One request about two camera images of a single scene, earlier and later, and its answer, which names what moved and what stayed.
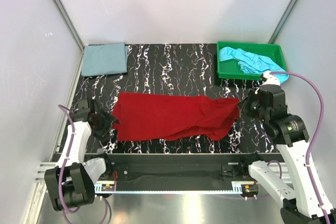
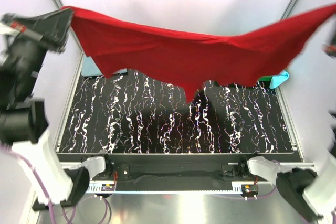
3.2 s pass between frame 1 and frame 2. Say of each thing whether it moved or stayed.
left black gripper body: moved
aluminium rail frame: stayed
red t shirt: moved
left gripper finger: moved
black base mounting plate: stayed
